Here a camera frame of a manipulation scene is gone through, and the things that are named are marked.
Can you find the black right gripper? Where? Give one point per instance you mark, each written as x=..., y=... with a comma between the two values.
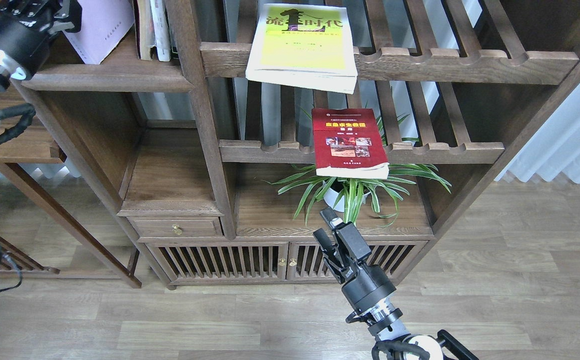
x=364, y=286

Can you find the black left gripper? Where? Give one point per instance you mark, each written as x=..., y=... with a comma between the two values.
x=28, y=28

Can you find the white lavender cover book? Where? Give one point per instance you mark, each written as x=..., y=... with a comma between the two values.
x=103, y=25

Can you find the red cover book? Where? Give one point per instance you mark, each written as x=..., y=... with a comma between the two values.
x=347, y=144

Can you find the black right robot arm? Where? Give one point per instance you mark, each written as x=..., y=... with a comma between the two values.
x=393, y=338

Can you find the white plant pot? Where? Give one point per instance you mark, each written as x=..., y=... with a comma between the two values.
x=345, y=195

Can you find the upright beige book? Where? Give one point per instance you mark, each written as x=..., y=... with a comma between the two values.
x=145, y=37

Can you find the upright white book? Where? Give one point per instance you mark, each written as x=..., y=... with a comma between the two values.
x=161, y=30

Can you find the upright dark green book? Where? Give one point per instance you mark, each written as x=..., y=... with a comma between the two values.
x=172, y=39

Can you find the brass drawer knob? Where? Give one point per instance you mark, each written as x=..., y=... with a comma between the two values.
x=177, y=230

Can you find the dark wooden bookshelf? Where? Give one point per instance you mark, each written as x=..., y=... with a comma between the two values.
x=164, y=143

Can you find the yellow green cover book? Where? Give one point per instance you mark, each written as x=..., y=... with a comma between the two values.
x=303, y=46

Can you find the white pleated curtain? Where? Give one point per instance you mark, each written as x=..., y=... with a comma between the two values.
x=554, y=150

